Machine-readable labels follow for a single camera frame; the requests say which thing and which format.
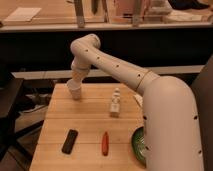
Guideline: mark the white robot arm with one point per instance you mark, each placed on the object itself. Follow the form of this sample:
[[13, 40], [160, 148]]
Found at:
[[170, 116]]

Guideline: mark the white paper sheet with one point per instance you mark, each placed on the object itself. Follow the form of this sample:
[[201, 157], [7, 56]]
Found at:
[[22, 14]]

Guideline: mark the green patterned plate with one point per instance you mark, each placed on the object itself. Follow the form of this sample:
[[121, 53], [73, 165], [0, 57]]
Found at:
[[138, 145]]

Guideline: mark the black rectangular remote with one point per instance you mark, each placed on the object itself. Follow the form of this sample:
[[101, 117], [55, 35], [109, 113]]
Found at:
[[69, 141]]

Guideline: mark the red orange carrot toy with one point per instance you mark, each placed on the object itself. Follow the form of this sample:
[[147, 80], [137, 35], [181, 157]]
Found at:
[[105, 144]]

